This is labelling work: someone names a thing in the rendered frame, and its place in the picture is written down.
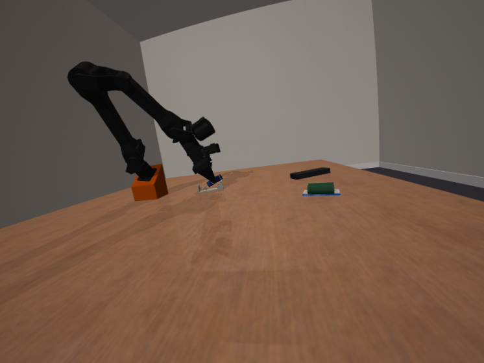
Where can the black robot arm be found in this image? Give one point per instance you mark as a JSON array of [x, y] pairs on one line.
[[93, 83]]

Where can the blue and silver battery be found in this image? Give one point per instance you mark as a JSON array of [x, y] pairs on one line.
[[217, 178]]

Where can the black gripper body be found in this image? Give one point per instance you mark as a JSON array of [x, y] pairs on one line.
[[200, 162]]

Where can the black rectangular bar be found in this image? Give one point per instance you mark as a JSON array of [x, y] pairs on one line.
[[309, 173]]

